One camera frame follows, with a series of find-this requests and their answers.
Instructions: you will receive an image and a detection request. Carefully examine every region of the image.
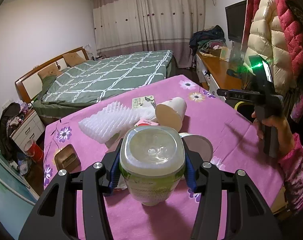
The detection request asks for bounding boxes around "green plaid bed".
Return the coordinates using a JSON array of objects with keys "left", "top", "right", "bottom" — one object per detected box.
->
[{"left": 33, "top": 50, "right": 176, "bottom": 124}]

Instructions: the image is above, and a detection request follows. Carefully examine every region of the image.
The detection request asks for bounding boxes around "green white snack packet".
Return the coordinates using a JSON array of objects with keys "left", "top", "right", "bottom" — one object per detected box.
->
[{"left": 132, "top": 95, "right": 156, "bottom": 108}]

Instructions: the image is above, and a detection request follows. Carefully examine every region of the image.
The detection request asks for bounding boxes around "clear green-label plastic bottle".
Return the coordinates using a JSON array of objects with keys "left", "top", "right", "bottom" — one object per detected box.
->
[{"left": 119, "top": 126, "right": 185, "bottom": 206}]

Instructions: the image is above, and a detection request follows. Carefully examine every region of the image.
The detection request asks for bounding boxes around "black television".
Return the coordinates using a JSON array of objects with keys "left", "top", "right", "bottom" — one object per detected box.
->
[{"left": 225, "top": 0, "right": 247, "bottom": 43}]

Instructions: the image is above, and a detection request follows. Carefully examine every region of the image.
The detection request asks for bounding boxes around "orange wooden desk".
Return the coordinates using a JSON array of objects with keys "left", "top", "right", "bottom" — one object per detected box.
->
[{"left": 195, "top": 52, "right": 241, "bottom": 102}]

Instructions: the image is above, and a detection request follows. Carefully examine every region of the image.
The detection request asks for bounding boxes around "red bucket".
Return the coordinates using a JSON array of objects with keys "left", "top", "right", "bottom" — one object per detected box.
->
[{"left": 24, "top": 140, "right": 44, "bottom": 164}]

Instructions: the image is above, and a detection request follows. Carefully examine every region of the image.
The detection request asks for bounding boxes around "beige paper cup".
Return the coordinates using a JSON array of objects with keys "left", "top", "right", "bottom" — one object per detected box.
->
[{"left": 155, "top": 97, "right": 187, "bottom": 132}]

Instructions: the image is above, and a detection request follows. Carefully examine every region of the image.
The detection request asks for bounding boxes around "pile of dark clothes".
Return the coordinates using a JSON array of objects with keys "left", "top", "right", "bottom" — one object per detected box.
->
[{"left": 189, "top": 25, "right": 226, "bottom": 56}]

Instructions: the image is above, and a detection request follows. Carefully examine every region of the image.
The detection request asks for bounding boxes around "right hand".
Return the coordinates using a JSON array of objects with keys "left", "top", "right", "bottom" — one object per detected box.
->
[{"left": 251, "top": 110, "right": 295, "bottom": 157}]

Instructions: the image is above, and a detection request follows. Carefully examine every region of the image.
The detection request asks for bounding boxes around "wooden headboard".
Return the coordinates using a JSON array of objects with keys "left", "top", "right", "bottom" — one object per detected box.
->
[{"left": 15, "top": 47, "right": 89, "bottom": 103}]

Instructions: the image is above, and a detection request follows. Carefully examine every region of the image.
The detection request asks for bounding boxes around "pink floral tablecloth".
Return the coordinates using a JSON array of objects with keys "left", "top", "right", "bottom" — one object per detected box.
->
[{"left": 43, "top": 74, "right": 285, "bottom": 240}]

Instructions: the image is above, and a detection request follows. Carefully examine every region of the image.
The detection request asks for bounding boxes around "brown square pillow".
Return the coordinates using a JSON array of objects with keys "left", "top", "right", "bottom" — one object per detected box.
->
[
  {"left": 62, "top": 53, "right": 86, "bottom": 67},
  {"left": 38, "top": 63, "right": 62, "bottom": 80}
]

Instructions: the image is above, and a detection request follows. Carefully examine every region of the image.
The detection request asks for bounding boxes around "cream puffer jacket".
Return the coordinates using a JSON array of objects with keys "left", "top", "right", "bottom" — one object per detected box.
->
[{"left": 243, "top": 0, "right": 296, "bottom": 96}]

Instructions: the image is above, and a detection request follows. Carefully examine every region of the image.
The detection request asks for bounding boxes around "brown cardboard tray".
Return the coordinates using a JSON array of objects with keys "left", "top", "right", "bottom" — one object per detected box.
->
[{"left": 54, "top": 144, "right": 81, "bottom": 173}]

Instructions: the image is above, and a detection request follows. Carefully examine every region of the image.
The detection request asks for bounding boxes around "round grey lid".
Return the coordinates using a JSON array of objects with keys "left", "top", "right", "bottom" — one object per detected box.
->
[{"left": 180, "top": 133, "right": 213, "bottom": 162}]

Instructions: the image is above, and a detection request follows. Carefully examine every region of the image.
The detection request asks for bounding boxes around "white bedside cabinet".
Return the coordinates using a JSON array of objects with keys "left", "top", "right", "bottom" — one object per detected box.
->
[{"left": 10, "top": 109, "right": 45, "bottom": 152}]

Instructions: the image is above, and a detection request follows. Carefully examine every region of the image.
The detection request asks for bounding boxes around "white foam fruit net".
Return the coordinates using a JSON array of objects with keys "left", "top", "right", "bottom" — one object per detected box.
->
[{"left": 78, "top": 101, "right": 156, "bottom": 144}]

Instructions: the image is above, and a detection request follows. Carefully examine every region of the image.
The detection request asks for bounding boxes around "red quilted jacket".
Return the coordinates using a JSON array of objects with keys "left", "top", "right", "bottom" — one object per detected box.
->
[{"left": 241, "top": 0, "right": 303, "bottom": 81}]

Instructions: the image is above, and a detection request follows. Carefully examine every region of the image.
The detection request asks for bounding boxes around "pink white striped curtain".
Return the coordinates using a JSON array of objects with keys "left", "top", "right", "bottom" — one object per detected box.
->
[{"left": 92, "top": 0, "right": 205, "bottom": 68}]

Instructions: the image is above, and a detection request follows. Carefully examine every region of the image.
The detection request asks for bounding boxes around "pink red small carton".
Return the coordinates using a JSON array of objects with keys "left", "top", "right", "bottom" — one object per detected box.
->
[{"left": 135, "top": 119, "right": 159, "bottom": 127}]

